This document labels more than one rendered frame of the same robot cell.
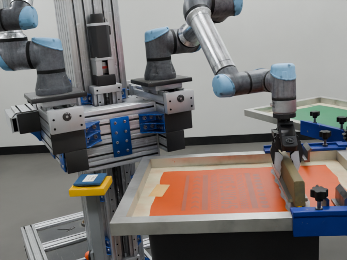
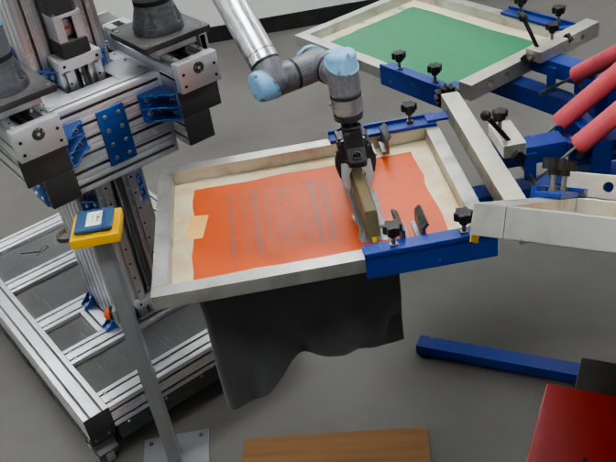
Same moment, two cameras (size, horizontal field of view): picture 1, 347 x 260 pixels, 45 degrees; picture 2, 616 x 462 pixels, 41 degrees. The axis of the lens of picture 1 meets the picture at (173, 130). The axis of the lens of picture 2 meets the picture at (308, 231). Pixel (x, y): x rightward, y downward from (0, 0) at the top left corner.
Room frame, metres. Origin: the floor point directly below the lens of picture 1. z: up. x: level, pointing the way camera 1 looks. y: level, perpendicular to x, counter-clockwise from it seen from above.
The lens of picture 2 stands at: (-0.47, 0.01, 2.10)
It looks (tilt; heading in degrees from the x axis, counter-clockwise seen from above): 34 degrees down; 353
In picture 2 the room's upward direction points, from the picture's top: 9 degrees counter-clockwise
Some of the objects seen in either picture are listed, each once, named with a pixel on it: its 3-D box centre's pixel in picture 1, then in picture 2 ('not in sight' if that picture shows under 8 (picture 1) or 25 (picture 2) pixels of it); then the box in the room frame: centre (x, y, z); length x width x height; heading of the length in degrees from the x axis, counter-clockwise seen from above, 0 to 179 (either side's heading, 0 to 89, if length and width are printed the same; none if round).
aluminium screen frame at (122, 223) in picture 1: (247, 183); (310, 204); (1.28, -0.23, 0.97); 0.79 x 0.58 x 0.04; 84
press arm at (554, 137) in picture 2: not in sight; (528, 149); (1.22, -0.79, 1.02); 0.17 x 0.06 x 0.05; 84
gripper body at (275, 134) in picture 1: (284, 130); (350, 133); (1.29, -0.35, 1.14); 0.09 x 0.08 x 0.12; 174
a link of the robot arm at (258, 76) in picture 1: (260, 80); (313, 66); (1.38, -0.30, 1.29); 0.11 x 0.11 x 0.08; 20
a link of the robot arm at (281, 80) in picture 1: (282, 81); (342, 72); (1.29, -0.35, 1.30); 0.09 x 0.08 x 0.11; 20
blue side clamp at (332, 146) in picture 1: (303, 153); (382, 136); (1.53, -0.50, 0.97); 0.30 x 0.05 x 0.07; 84
